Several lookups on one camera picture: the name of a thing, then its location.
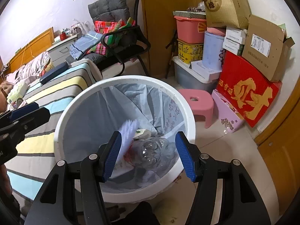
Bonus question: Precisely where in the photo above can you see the clear plastic bottle red label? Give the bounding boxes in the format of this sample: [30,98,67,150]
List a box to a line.
[124,137,177,171]

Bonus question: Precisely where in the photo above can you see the white trash bin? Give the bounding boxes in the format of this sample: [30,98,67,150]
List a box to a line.
[54,76,196,203]

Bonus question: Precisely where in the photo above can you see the brown plush blanket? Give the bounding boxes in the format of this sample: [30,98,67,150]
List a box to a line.
[0,81,12,113]

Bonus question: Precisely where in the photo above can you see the striped tablecloth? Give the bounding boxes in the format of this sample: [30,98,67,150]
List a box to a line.
[4,58,104,202]

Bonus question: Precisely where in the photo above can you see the dark blue glasses case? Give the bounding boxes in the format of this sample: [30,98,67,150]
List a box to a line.
[40,61,69,85]

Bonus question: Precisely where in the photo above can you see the pink pillow bedding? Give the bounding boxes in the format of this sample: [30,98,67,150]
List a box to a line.
[6,51,51,85]

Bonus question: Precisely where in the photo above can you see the wooden door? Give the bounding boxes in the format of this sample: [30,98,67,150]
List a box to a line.
[255,81,299,215]

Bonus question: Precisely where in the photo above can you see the wooden bed headboard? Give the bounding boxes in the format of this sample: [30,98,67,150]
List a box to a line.
[8,27,54,73]

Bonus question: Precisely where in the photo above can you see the grey bedside drawer cabinet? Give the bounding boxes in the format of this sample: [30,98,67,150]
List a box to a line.
[46,33,82,66]

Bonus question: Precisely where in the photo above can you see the pink floral box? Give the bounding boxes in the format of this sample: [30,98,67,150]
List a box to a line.
[211,89,245,134]

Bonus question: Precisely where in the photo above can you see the folded blue plaid cloth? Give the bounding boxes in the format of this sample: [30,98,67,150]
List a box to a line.
[70,31,103,60]

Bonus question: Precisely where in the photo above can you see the red mug on cabinet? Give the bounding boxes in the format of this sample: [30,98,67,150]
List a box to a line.
[59,32,67,41]

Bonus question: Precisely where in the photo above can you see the translucent bin liner bag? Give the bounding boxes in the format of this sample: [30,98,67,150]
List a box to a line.
[62,84,185,194]

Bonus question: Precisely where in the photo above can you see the pink plastic stool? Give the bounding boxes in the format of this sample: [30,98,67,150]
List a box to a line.
[179,89,214,128]

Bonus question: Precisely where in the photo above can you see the red gold gift box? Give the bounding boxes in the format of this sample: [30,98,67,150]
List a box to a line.
[216,51,282,128]

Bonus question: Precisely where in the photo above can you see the black office chair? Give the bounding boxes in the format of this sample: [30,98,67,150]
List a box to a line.
[96,0,151,76]

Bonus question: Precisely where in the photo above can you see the red plaid blanket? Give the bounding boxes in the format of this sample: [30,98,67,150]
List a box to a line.
[87,17,136,56]

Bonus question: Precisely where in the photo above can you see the grey lidded storage box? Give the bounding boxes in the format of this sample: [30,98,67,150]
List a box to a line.
[172,56,221,94]

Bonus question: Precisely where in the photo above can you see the grey quilted chair cushion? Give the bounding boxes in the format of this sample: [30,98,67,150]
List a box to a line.
[88,0,130,22]

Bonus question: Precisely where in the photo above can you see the brown cardboard box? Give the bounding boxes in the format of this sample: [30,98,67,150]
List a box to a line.
[242,15,294,82]

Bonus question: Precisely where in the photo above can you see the yellow patterned tin box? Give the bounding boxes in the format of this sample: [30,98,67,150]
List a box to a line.
[177,39,204,65]

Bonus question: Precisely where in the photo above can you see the stacked white medicine boxes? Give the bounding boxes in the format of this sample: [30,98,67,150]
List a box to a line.
[223,27,248,56]

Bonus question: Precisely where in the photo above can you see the lavender cylindrical box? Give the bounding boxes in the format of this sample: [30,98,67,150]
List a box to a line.
[202,31,225,71]

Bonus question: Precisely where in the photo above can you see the pink plastic storage bin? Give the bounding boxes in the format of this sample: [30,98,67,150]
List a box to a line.
[174,16,207,44]

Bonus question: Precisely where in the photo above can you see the tall wooden wardrobe right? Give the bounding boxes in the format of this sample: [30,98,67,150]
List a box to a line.
[138,0,200,77]

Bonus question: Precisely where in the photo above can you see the gold paper gift bag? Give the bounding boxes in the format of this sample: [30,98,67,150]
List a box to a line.
[201,0,251,29]

